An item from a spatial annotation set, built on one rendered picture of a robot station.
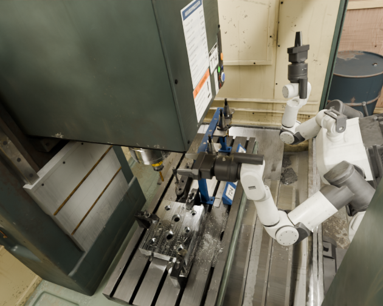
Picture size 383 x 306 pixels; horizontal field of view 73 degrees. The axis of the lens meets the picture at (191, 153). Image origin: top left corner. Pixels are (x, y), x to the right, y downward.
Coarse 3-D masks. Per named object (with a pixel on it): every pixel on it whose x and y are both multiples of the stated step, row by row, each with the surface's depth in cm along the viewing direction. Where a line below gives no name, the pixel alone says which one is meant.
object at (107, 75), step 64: (0, 0) 59; (64, 0) 54; (128, 0) 50; (192, 0) 65; (0, 64) 74; (64, 64) 66; (128, 64) 59; (64, 128) 84; (128, 128) 74; (192, 128) 75
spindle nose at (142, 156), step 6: (132, 150) 88; (138, 150) 87; (144, 150) 86; (150, 150) 86; (132, 156) 92; (138, 156) 89; (144, 156) 88; (150, 156) 88; (156, 156) 88; (162, 156) 90; (138, 162) 92; (144, 162) 90; (150, 162) 90; (156, 162) 90
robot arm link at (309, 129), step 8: (296, 120) 143; (312, 120) 128; (296, 128) 137; (304, 128) 132; (312, 128) 128; (320, 128) 125; (280, 136) 141; (288, 136) 138; (296, 136) 135; (304, 136) 134; (312, 136) 132
